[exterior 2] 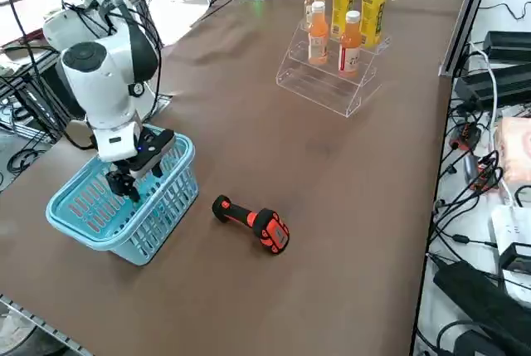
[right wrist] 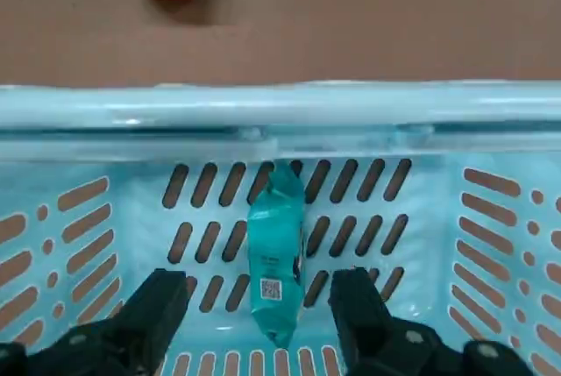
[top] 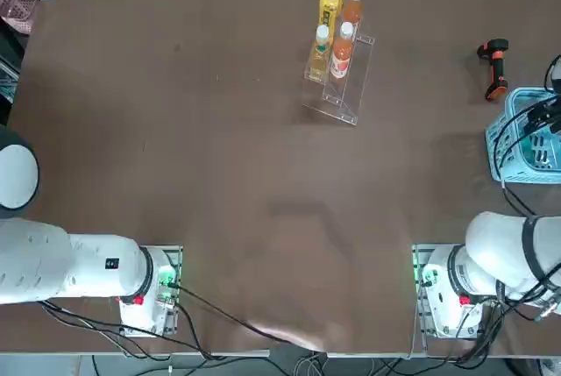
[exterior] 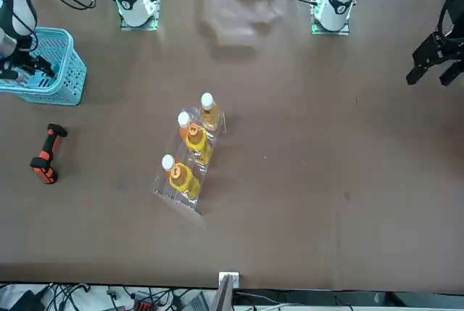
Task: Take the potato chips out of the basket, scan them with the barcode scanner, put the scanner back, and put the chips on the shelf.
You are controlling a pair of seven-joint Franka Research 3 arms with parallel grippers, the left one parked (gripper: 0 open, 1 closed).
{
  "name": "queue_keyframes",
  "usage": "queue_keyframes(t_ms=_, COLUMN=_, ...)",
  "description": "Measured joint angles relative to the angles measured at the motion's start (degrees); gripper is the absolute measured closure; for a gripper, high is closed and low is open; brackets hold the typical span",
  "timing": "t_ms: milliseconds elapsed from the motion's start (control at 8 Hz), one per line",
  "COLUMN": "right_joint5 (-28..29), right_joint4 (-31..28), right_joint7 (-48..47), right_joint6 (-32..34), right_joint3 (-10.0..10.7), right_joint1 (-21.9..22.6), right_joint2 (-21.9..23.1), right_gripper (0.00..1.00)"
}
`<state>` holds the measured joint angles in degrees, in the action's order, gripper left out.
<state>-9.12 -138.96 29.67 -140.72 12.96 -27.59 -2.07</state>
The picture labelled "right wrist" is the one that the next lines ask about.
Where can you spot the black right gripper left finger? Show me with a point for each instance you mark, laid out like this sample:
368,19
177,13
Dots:
131,328

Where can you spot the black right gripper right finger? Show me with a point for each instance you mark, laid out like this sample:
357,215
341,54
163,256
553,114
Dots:
372,328

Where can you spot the teal potato chips packet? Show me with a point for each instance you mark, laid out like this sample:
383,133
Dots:
276,240

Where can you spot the light blue plastic basket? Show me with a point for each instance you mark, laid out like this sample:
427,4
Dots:
131,113

